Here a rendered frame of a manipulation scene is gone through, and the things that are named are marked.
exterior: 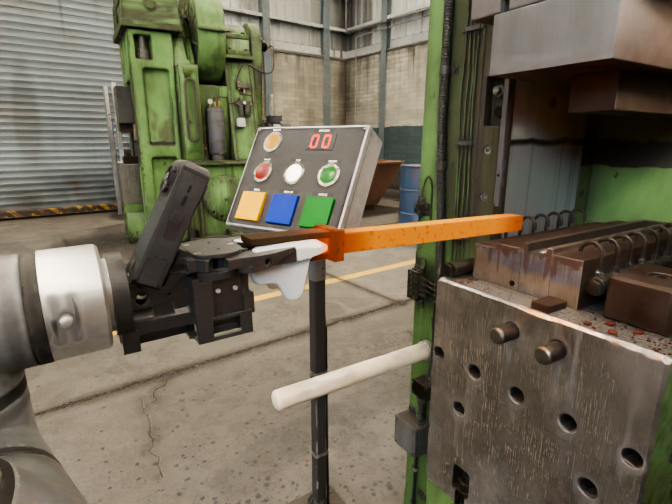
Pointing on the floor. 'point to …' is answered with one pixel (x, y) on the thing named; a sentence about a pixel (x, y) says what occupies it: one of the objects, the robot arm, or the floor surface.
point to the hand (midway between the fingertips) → (312, 240)
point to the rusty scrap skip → (384, 173)
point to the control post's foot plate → (314, 498)
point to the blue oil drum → (409, 180)
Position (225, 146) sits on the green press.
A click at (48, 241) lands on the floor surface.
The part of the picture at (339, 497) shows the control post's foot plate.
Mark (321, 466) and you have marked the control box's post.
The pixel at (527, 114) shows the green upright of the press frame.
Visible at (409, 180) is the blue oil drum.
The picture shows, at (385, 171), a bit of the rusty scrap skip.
